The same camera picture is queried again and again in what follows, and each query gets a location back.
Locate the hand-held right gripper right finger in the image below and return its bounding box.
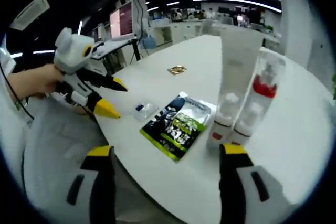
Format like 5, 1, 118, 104
218, 143, 293, 224

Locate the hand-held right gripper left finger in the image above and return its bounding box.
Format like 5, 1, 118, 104
56, 145, 117, 224

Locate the clear skincare sachet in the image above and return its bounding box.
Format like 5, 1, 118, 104
132, 100, 160, 123

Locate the small white skincare bottle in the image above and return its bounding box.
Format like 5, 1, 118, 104
206, 92, 240, 149
230, 100, 264, 146

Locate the gold skincare sachet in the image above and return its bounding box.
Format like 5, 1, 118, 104
166, 63, 188, 77

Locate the black green skincare packet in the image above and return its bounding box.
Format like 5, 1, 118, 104
139, 91, 217, 162

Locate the white skincare tube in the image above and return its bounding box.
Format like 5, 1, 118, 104
218, 28, 265, 127

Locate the person's left hand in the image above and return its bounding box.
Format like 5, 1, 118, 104
33, 63, 66, 99

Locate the black monitor stand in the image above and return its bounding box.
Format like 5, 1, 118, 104
130, 37, 142, 63

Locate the ceiling air conditioner unit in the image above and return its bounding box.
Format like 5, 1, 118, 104
9, 0, 51, 30

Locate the person's white clothing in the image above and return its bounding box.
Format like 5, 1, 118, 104
0, 35, 119, 224

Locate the blue water jug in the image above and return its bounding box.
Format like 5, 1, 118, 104
142, 36, 158, 49

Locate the computer monitor purple screen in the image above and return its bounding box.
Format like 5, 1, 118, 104
109, 0, 135, 41

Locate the white office desk row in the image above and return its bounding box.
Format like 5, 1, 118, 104
146, 16, 281, 49

